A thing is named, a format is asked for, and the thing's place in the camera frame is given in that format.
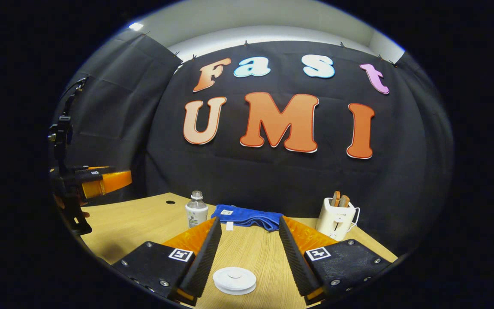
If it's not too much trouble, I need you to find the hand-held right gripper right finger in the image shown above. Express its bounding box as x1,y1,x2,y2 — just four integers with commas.
278,216,391,306

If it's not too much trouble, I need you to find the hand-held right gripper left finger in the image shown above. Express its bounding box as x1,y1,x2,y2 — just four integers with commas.
112,217,223,306

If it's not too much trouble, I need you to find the white teacup lid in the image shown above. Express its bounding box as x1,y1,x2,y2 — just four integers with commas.
213,267,257,290

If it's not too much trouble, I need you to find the clear water bottle white label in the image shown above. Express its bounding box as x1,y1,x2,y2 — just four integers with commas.
185,191,208,229

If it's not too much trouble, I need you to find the white toaster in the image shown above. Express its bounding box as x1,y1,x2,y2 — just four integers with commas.
316,197,356,242

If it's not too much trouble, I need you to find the blue towel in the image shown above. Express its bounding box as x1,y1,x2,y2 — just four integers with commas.
211,204,284,232

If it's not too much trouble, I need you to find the black backdrop cloth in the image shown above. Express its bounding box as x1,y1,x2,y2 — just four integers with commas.
50,30,455,254

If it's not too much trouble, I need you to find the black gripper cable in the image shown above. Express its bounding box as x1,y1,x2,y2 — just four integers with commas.
60,77,89,118

